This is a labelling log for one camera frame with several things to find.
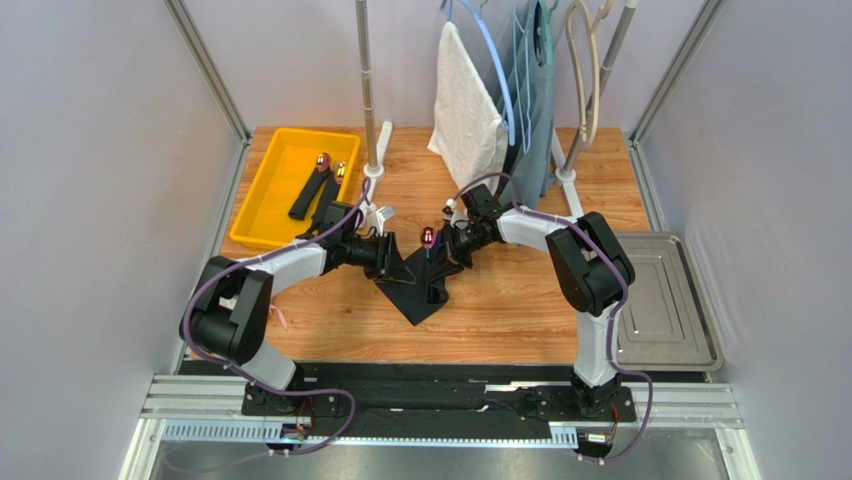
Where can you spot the beige clothes hanger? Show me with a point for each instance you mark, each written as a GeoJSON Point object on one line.
{"type": "Point", "coordinates": [589, 73]}

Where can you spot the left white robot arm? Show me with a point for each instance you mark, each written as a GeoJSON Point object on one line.
{"type": "Point", "coordinates": [226, 318]}

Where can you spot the black paper napkin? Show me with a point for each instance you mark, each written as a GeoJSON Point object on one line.
{"type": "Point", "coordinates": [420, 301]}

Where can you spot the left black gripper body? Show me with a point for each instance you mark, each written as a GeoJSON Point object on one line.
{"type": "Point", "coordinates": [361, 252]}

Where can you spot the rack pole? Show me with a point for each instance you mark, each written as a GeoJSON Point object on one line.
{"type": "Point", "coordinates": [366, 86]}
{"type": "Point", "coordinates": [619, 36]}

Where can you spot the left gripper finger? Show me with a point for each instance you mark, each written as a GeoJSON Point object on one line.
{"type": "Point", "coordinates": [382, 269]}
{"type": "Point", "coordinates": [390, 246]}

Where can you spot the rolled black napkin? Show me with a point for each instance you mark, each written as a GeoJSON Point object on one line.
{"type": "Point", "coordinates": [310, 189]}
{"type": "Point", "coordinates": [332, 179]}

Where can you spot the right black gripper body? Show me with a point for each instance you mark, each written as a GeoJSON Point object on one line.
{"type": "Point", "coordinates": [453, 245]}

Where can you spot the iridescent spoon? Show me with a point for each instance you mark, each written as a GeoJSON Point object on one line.
{"type": "Point", "coordinates": [426, 237]}

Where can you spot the rolled black napkin right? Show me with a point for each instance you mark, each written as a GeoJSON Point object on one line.
{"type": "Point", "coordinates": [332, 179]}

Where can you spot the left white rack foot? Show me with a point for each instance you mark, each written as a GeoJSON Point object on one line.
{"type": "Point", "coordinates": [368, 189]}

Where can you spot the left rack pole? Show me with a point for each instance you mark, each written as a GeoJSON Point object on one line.
{"type": "Point", "coordinates": [366, 86]}

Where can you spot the green clothes hanger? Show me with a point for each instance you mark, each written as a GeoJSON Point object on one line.
{"type": "Point", "coordinates": [544, 36]}

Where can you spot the white towel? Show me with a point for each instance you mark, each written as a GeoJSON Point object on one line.
{"type": "Point", "coordinates": [468, 129]}

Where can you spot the rolled black napkin left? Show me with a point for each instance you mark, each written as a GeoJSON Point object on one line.
{"type": "Point", "coordinates": [310, 189]}

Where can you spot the white mesh bag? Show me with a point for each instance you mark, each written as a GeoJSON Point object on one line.
{"type": "Point", "coordinates": [277, 313]}

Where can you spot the blue clothes hanger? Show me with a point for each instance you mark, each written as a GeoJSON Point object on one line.
{"type": "Point", "coordinates": [481, 26]}

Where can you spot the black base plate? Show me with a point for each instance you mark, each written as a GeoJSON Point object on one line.
{"type": "Point", "coordinates": [447, 402]}

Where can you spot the steel tray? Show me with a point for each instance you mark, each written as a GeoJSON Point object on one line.
{"type": "Point", "coordinates": [665, 325]}

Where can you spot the right rack pole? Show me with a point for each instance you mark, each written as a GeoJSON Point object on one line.
{"type": "Point", "coordinates": [619, 36]}

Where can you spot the light blue wire hanger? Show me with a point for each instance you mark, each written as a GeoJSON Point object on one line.
{"type": "Point", "coordinates": [523, 86]}

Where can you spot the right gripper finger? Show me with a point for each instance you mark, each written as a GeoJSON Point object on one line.
{"type": "Point", "coordinates": [462, 257]}
{"type": "Point", "coordinates": [442, 265]}

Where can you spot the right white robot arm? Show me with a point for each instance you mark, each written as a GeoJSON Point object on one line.
{"type": "Point", "coordinates": [593, 271]}

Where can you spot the teal grey shirt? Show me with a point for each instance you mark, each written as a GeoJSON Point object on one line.
{"type": "Point", "coordinates": [531, 171]}

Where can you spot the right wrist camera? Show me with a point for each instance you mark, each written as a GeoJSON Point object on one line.
{"type": "Point", "coordinates": [452, 216]}

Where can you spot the yellow plastic bin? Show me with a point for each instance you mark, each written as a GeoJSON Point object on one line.
{"type": "Point", "coordinates": [262, 221]}

